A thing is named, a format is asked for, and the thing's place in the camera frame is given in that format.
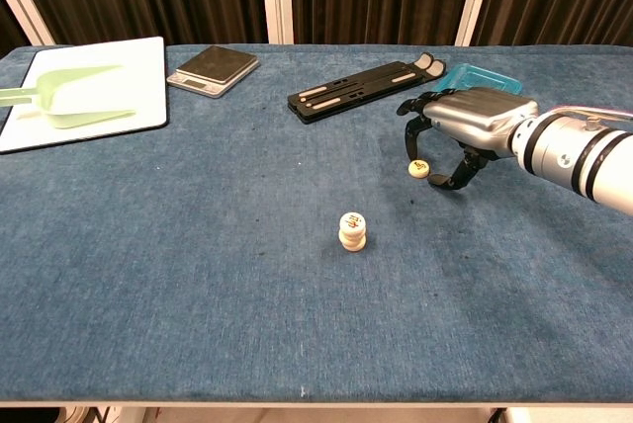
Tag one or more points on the silver digital kitchen scale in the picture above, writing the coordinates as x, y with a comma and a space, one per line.
217, 67

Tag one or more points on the white object under table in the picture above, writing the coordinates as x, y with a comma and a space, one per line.
79, 415

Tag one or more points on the white rectangular board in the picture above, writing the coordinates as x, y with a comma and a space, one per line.
99, 55

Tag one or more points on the black folding stand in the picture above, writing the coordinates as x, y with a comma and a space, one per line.
356, 92

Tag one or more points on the blue fabric table cover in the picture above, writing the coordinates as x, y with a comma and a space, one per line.
148, 245

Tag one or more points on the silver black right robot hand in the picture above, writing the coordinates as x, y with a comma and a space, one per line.
475, 116

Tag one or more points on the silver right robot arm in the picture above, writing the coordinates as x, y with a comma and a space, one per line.
573, 156

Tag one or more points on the teal transparent plastic lid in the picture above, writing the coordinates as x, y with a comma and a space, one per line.
475, 76

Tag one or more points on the light green plastic scoop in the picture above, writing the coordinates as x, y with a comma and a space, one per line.
69, 97

